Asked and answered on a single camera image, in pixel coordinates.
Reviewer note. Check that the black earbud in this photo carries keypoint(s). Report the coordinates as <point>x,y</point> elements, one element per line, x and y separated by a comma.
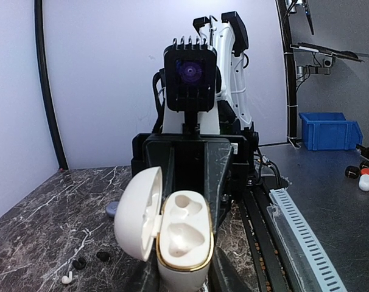
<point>79,264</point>
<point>103,256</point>

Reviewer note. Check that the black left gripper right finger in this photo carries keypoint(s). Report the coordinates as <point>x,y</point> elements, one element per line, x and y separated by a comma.
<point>223,275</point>

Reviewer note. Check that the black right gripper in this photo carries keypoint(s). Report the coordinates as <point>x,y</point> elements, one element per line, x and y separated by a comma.
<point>207,164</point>

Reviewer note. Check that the purple earbud charging case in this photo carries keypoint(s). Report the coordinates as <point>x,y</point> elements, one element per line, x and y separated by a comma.
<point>111,209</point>

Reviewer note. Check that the black frame post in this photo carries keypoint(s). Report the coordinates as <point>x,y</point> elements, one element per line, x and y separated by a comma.
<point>38,13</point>
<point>290,72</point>

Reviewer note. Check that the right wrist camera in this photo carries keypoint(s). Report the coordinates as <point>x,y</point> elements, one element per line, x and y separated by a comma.
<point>190,75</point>

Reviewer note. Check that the white earbud charging case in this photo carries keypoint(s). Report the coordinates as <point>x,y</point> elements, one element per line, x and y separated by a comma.
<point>179,228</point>

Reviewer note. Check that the blue plastic bin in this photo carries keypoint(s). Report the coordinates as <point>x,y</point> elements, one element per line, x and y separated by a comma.
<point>329,131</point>

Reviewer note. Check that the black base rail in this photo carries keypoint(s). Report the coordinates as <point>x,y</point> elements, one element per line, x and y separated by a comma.
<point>274,271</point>

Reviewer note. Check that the grey slotted cable duct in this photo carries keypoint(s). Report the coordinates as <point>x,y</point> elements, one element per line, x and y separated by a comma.
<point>312,267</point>

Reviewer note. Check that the black frame post left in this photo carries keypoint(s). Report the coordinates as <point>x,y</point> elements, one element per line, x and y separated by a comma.
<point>38,13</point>

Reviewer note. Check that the white stem earbud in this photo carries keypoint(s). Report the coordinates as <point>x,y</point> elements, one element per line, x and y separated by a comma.
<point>67,279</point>

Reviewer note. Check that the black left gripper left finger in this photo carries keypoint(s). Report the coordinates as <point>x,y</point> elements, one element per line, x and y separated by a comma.
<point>148,278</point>

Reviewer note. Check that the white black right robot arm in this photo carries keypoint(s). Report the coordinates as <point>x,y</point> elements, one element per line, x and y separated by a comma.
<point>230,114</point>

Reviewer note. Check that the black frame post right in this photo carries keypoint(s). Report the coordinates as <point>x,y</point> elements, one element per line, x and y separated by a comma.
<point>290,72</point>

